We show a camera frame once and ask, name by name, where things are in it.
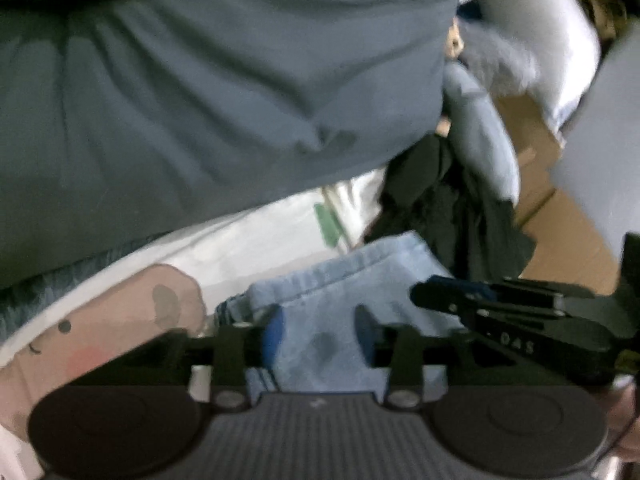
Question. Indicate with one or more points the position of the black garment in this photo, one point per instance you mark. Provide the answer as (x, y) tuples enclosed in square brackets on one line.
[(450, 210)]

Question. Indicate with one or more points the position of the flat brown cardboard sheet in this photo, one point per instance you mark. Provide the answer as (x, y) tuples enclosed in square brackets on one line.
[(565, 240)]

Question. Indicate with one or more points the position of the light blue jeans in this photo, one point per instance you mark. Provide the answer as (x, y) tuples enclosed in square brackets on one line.
[(325, 300)]

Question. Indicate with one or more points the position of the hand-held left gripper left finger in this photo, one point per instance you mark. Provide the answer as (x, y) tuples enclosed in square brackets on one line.
[(274, 335)]

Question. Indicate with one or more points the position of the cream bear printed bed sheet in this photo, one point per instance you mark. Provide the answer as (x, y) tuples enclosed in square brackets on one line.
[(225, 250)]

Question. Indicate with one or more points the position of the white pillow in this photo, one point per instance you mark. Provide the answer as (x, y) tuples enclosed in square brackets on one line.
[(550, 10)]

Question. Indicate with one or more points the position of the grey blue duvet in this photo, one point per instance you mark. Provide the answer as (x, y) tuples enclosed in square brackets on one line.
[(200, 85)]

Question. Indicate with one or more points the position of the person's right forearm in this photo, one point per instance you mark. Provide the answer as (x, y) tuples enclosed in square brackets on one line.
[(627, 410)]

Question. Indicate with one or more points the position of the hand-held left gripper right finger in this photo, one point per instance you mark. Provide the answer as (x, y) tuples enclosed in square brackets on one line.
[(366, 335)]

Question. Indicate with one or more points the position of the clear plastic bag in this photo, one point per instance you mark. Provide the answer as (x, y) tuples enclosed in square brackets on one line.
[(495, 60)]

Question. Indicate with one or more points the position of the small brown plush toy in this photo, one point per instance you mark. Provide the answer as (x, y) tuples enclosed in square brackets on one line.
[(454, 42)]

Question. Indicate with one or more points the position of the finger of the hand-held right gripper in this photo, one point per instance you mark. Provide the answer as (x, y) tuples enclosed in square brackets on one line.
[(465, 287), (450, 302)]

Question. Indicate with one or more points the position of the grey neck pillow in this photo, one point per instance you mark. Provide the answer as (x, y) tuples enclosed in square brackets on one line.
[(480, 130)]

